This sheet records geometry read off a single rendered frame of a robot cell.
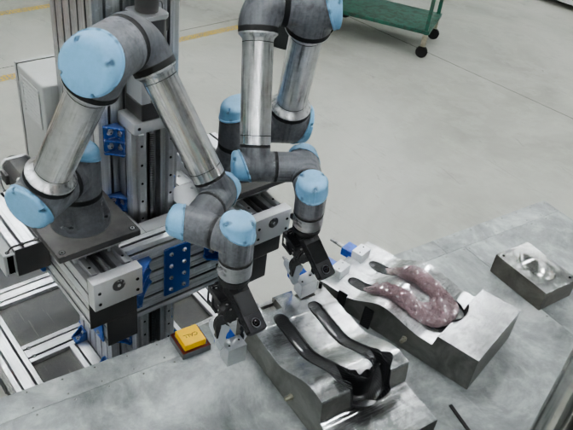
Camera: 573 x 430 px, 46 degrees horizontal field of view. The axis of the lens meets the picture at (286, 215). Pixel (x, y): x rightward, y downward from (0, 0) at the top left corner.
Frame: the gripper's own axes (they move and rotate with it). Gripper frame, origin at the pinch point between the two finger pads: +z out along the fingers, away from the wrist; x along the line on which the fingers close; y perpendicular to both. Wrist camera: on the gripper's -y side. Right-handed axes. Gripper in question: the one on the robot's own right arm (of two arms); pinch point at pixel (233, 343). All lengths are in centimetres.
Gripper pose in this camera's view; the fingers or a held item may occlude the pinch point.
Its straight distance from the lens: 160.6
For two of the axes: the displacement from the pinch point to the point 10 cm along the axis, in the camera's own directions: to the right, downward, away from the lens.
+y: -5.4, -5.5, 6.4
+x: -8.3, 2.4, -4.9
